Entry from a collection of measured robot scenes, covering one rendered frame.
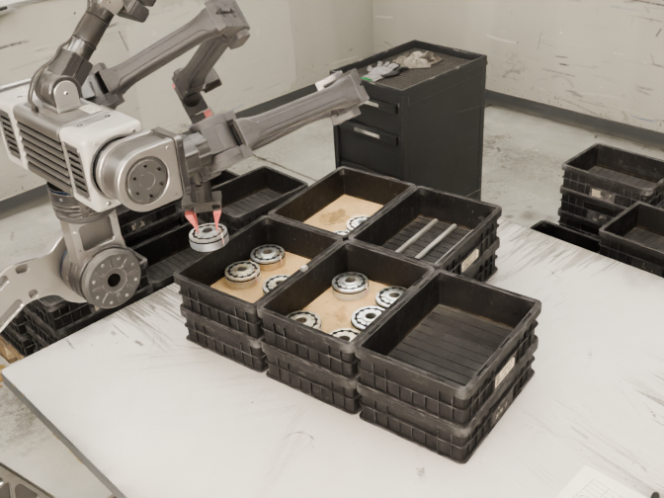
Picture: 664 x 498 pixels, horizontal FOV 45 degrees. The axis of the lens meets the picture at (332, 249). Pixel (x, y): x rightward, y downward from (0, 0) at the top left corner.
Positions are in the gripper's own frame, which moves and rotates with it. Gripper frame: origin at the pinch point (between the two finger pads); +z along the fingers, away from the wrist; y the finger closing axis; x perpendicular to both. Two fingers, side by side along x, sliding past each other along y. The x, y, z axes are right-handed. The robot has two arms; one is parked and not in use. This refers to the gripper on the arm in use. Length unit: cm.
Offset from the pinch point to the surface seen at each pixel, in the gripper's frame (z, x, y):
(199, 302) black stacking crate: 18.4, 6.9, 5.1
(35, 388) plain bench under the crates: 34, 14, 52
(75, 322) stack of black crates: 53, -47, 55
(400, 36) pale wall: 64, -404, -128
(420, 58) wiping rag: 15, -176, -96
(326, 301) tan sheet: 22.9, 8.2, -29.1
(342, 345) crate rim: 14, 41, -30
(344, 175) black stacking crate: 14, -55, -43
